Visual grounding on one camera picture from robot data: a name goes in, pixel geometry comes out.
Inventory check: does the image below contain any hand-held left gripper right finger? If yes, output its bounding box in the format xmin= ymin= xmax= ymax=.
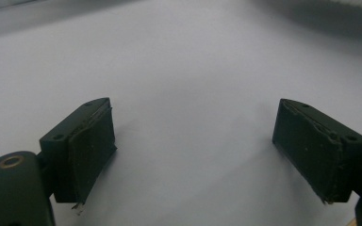
xmin=272 ymin=98 xmax=362 ymax=203

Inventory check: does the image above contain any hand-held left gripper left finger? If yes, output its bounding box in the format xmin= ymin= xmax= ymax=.
xmin=40 ymin=97 xmax=118 ymax=205

